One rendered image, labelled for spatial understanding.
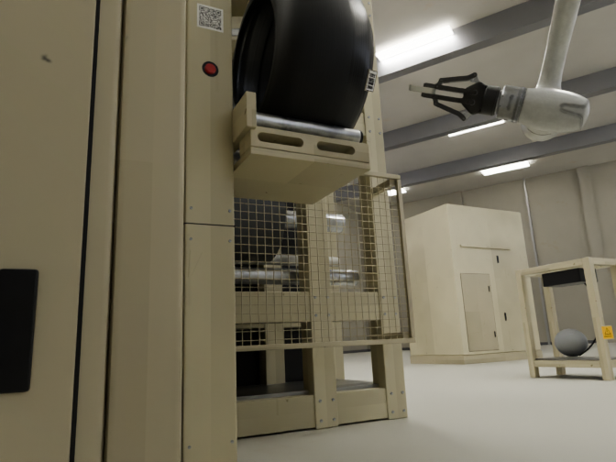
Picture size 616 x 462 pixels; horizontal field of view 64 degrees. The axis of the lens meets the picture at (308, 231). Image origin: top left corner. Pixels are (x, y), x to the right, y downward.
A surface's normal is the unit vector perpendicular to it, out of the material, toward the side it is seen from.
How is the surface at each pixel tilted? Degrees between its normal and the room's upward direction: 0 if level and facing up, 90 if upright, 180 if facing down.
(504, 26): 90
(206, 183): 90
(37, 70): 90
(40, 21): 90
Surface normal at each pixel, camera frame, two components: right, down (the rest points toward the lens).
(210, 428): 0.44, -0.22
